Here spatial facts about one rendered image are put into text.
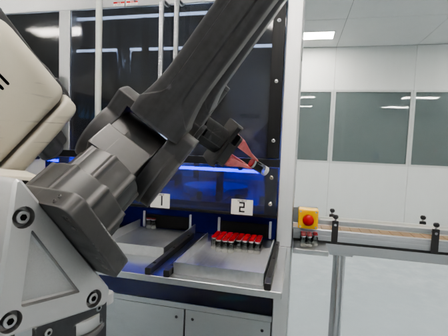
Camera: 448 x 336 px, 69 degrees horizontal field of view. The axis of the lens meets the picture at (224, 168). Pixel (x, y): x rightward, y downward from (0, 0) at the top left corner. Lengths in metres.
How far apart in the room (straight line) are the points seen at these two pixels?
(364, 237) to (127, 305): 1.02
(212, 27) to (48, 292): 0.28
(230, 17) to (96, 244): 0.24
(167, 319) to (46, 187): 1.27
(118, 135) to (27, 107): 0.13
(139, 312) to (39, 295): 1.27
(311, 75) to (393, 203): 2.51
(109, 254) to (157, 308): 1.24
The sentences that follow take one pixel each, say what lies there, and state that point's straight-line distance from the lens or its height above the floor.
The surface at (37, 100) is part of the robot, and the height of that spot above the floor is 1.30.
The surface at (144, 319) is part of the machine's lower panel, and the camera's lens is 1.57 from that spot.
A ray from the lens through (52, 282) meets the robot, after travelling 0.31.
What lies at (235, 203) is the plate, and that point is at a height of 1.03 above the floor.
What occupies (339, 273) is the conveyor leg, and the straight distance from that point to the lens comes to 1.49.
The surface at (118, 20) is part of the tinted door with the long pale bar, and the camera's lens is 1.54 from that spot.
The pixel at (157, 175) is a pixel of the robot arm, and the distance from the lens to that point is 0.36.
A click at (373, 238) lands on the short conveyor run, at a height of 0.92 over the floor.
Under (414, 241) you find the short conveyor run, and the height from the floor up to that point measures 0.92.
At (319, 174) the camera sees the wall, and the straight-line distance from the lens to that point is 5.87.
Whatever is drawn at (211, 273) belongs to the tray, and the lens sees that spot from 0.97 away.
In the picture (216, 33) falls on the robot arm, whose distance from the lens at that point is 0.35.
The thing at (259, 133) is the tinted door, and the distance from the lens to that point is 1.27.
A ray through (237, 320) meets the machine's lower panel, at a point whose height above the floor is 0.57.
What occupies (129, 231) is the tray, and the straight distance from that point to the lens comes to 1.44.
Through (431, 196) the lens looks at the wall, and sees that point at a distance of 6.25.
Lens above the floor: 1.26
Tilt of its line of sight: 4 degrees down
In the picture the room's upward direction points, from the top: 2 degrees clockwise
